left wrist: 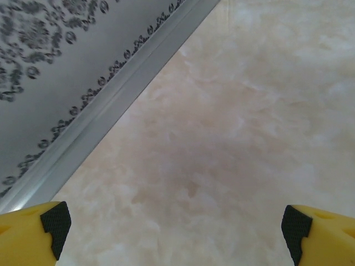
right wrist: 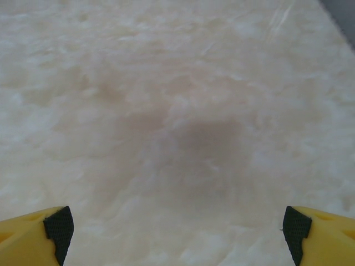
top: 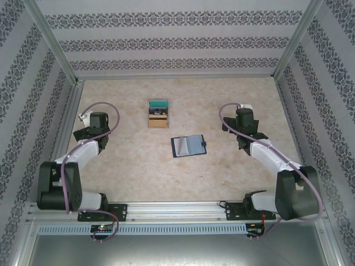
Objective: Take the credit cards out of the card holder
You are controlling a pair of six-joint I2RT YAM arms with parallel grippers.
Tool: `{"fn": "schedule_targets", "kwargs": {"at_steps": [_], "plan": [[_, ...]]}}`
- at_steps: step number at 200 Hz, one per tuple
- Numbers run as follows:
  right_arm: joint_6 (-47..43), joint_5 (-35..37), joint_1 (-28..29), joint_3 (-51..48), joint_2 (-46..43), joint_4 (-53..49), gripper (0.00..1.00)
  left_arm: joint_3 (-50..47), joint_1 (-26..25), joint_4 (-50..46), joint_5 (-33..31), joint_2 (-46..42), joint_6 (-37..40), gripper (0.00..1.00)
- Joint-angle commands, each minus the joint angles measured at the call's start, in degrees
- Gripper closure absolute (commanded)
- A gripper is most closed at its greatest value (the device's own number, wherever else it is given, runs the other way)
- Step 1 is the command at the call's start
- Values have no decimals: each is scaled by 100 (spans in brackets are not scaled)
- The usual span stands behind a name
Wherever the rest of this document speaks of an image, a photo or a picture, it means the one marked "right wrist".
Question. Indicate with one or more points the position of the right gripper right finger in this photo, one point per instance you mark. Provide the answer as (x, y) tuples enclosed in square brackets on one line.
[(330, 241)]

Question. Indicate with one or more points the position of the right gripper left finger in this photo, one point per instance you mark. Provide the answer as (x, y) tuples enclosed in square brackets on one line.
[(25, 241)]

